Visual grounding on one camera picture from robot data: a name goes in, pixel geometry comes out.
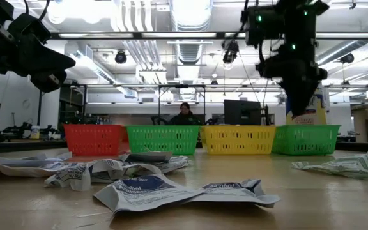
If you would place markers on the Lysol wipes canister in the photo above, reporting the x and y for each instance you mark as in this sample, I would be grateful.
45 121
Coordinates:
319 108

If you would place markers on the black workstation frame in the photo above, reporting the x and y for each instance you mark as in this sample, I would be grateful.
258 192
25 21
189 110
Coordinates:
158 96

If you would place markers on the person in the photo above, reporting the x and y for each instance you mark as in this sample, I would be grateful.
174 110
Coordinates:
185 118

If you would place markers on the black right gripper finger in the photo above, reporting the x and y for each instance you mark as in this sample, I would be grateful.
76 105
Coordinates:
292 92
306 92

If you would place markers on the white jar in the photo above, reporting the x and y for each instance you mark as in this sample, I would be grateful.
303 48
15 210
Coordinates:
35 132

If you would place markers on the black hanging camera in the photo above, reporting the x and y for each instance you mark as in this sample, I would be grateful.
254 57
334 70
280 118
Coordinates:
120 57
347 58
231 52

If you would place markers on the green plastic slotted basket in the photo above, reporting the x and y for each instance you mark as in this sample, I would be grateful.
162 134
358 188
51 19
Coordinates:
305 140
158 137

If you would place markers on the yellow plastic slotted basket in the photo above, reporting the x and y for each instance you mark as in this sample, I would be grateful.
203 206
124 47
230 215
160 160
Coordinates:
235 140

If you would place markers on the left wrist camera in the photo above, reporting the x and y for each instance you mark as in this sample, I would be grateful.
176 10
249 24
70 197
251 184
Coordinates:
29 28

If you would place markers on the red plastic slotted basket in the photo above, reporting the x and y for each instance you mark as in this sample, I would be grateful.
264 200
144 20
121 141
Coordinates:
91 140

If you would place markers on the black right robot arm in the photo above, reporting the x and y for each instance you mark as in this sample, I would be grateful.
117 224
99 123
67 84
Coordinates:
299 25

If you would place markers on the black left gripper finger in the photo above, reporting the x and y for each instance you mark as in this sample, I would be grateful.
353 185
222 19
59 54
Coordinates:
50 72
46 54

